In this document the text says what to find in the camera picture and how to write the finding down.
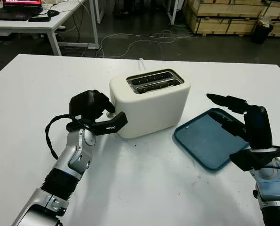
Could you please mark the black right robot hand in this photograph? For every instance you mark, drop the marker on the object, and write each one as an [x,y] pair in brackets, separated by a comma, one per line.
[259,131]

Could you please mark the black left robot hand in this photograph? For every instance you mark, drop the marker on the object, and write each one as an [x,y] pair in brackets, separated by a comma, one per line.
[85,103]

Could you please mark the cream white two-slot toaster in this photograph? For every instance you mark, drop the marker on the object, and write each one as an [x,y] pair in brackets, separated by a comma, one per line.
[154,113]

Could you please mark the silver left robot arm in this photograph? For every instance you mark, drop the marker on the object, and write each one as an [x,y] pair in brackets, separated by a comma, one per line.
[69,160]

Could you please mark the blue plastic tray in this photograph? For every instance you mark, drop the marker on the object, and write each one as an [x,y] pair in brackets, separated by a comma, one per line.
[201,141]

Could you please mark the white office desk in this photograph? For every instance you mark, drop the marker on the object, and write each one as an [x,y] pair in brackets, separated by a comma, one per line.
[36,26]

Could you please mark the flat black phone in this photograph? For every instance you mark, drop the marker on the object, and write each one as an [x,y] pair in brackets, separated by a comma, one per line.
[39,19]

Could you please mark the black computer mouse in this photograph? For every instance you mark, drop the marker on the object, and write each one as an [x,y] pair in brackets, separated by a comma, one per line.
[53,13]

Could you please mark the black trash bin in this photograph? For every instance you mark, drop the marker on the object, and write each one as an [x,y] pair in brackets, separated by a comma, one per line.
[261,33]

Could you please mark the black laptop with red screen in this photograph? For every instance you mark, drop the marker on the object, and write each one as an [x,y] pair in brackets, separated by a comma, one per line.
[12,13]

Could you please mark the large wooden crate stack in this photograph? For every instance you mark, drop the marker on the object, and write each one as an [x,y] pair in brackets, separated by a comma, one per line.
[224,16]

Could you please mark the white table leg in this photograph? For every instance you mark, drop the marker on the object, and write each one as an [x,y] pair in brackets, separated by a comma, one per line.
[173,11]

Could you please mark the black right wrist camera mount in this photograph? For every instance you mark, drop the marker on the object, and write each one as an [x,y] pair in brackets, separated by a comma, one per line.
[250,159]

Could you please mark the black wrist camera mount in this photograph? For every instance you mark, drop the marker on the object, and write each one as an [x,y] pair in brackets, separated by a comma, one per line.
[109,124]
[250,159]

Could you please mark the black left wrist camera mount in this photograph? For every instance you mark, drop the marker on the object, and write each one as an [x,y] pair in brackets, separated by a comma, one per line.
[109,124]

